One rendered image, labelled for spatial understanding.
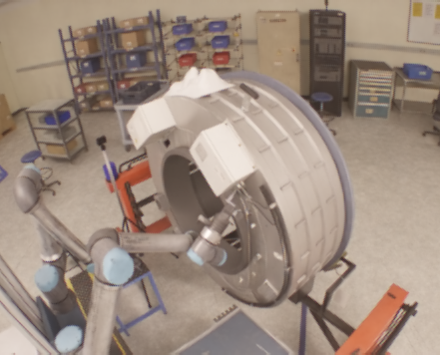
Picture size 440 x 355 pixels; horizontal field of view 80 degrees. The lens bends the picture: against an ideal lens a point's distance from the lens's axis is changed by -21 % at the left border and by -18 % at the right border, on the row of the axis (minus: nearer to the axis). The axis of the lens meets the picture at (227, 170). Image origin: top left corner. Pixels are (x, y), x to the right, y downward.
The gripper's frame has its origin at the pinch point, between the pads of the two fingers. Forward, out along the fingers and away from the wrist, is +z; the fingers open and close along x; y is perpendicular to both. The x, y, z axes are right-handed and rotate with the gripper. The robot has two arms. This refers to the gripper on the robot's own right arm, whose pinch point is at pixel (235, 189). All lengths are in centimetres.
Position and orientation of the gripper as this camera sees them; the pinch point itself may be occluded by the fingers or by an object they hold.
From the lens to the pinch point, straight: 141.1
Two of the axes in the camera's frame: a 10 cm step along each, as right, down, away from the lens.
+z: 5.7, -8.2, 0.7
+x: -0.6, -1.2, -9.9
